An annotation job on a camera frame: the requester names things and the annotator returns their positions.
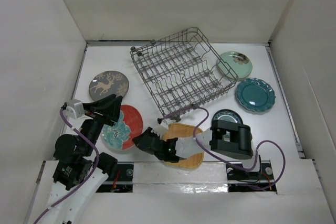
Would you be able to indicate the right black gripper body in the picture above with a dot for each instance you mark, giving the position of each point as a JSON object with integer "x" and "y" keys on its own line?
{"x": 151, "y": 134}

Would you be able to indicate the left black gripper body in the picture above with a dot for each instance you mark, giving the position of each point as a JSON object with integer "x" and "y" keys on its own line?
{"x": 107, "y": 115}

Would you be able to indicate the square woven bamboo plate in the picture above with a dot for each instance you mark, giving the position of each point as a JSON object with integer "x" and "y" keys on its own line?
{"x": 183, "y": 130}

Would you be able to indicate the red plate with teal flower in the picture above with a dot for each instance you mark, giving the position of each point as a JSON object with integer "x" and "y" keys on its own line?
{"x": 120, "y": 136}

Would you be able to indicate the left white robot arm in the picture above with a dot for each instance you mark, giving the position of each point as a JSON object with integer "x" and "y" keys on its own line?
{"x": 81, "y": 168}

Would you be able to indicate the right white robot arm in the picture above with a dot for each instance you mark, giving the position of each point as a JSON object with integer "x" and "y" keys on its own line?
{"x": 229, "y": 139}

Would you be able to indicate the grey plate with deer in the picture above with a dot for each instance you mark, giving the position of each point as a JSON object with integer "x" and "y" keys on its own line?
{"x": 108, "y": 83}

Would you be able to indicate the small blue patterned plate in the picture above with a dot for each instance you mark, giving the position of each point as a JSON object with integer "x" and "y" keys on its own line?
{"x": 227, "y": 115}

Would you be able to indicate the teal scalloped plate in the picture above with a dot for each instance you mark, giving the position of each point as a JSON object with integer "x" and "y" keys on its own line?
{"x": 255, "y": 95}

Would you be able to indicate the mint green floral plate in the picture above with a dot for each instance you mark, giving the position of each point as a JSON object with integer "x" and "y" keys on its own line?
{"x": 234, "y": 64}

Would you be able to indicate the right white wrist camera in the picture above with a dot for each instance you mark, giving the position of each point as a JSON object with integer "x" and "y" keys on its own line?
{"x": 163, "y": 127}

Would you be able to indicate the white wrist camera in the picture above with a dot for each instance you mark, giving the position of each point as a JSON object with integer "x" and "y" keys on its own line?
{"x": 163, "y": 127}
{"x": 73, "y": 109}

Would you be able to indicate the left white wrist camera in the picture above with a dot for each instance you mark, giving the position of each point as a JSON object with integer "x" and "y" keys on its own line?
{"x": 73, "y": 109}

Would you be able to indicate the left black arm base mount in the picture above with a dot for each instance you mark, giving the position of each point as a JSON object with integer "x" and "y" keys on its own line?
{"x": 121, "y": 181}

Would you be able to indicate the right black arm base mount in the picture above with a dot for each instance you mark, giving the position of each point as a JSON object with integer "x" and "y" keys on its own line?
{"x": 242, "y": 181}

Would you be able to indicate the grey wire dish rack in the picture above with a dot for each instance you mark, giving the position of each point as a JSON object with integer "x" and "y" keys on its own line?
{"x": 182, "y": 71}

